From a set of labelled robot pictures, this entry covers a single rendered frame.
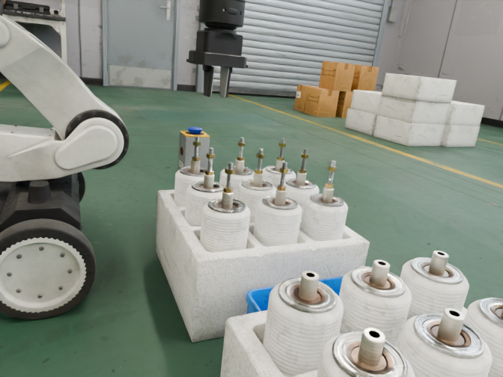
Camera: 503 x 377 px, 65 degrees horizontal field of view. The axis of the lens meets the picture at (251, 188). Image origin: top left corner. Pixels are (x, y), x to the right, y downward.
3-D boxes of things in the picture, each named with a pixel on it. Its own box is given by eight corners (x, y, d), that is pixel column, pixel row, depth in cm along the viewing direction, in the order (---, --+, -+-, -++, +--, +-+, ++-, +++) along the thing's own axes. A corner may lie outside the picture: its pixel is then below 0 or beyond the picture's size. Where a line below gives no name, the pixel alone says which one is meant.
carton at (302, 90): (314, 110, 507) (317, 86, 497) (323, 113, 486) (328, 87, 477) (293, 108, 495) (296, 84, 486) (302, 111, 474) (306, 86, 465)
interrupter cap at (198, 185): (230, 187, 91) (230, 184, 90) (215, 196, 84) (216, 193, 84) (200, 181, 93) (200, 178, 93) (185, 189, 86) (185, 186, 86)
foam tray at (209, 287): (191, 343, 76) (197, 260, 71) (155, 250, 110) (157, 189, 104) (355, 311, 92) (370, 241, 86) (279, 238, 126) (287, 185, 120)
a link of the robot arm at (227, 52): (199, 64, 73) (203, -6, 70) (179, 61, 81) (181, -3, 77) (256, 69, 80) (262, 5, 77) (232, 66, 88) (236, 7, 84)
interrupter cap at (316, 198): (303, 200, 87) (303, 197, 87) (319, 194, 93) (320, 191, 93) (333, 211, 83) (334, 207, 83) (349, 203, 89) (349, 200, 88)
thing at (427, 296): (410, 395, 60) (440, 292, 55) (368, 353, 69) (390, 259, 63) (453, 379, 64) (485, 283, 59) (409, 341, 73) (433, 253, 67)
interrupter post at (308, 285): (304, 304, 49) (308, 280, 48) (293, 293, 51) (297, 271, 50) (319, 301, 50) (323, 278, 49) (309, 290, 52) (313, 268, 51)
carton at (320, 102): (334, 117, 453) (339, 90, 443) (317, 117, 443) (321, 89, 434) (321, 113, 479) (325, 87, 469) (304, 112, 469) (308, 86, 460)
